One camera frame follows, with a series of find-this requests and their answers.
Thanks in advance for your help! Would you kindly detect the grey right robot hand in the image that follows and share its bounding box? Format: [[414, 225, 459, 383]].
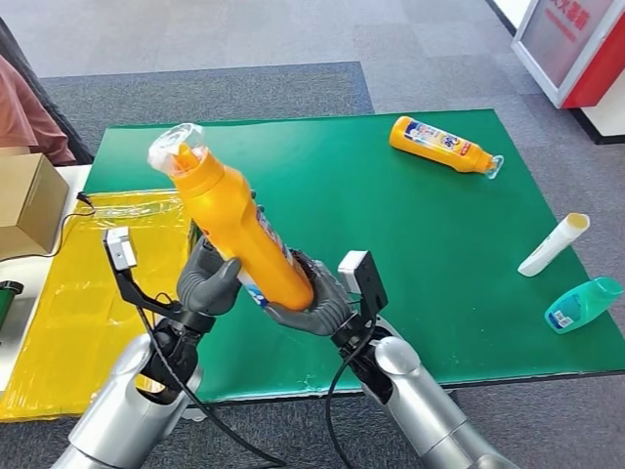
[[265, 248, 354, 338]]

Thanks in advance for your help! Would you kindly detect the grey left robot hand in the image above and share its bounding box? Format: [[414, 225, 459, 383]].
[[176, 235, 244, 320]]

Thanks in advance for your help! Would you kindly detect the yellow labelled plastic bottle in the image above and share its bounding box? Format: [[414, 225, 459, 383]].
[[388, 115, 504, 181], [147, 122, 314, 313]]

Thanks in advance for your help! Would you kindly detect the white tube bottle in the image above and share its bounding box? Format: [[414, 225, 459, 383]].
[[516, 212, 591, 278]]

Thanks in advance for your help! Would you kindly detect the teal plastic bottle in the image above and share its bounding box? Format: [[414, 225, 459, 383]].
[[543, 277, 625, 336]]

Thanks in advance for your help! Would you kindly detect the green table mat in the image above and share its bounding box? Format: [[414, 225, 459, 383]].
[[83, 108, 625, 404]]

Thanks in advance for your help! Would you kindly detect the yellow film wrapped box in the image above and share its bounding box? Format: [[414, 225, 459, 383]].
[[0, 188, 198, 424]]

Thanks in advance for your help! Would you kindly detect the brown cardboard box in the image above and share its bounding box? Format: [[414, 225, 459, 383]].
[[0, 146, 71, 260]]

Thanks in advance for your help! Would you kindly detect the dark green cylinder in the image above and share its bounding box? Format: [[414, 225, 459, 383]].
[[0, 279, 25, 332]]

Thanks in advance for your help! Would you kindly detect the seated person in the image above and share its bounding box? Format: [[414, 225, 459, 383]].
[[0, 53, 78, 167]]

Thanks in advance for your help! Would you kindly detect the red and white sign stand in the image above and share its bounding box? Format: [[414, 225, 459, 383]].
[[510, 0, 625, 111]]

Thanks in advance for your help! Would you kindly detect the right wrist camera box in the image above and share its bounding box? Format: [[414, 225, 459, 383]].
[[337, 249, 390, 326]]

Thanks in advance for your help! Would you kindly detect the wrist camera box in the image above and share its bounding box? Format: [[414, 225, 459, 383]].
[[337, 249, 390, 326], [103, 226, 198, 325]]

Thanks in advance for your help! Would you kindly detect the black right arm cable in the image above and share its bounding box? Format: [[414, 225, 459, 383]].
[[325, 316, 378, 469]]

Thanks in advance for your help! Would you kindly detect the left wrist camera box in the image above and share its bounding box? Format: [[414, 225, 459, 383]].
[[103, 226, 198, 325]]

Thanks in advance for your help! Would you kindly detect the thin black cable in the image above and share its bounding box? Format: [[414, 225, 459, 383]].
[[0, 192, 97, 264]]

